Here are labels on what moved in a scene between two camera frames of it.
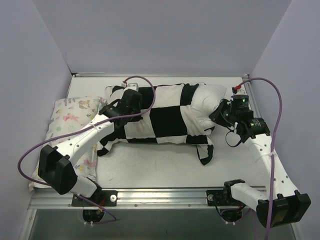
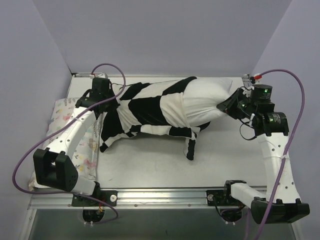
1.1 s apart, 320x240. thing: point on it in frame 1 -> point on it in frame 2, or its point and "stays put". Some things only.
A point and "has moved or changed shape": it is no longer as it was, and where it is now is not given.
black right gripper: x=219 y=113 -> x=236 y=105
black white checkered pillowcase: x=171 y=120 has moved or changed shape
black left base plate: x=102 y=198 stays put
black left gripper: x=133 y=93 -> x=105 y=104
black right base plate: x=221 y=197 stays put
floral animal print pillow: x=86 y=166 stays put
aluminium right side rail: x=248 y=85 stays put
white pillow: x=206 y=97 has moved or changed shape
